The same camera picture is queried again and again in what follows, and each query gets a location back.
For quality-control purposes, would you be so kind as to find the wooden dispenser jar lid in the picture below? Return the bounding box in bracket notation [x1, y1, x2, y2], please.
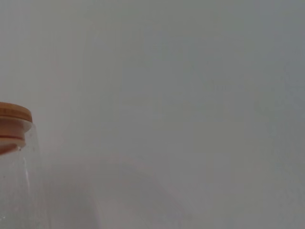
[0, 102, 33, 155]

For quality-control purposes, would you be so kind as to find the clear glass drink dispenser jar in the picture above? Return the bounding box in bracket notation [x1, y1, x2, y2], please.
[0, 123, 50, 229]

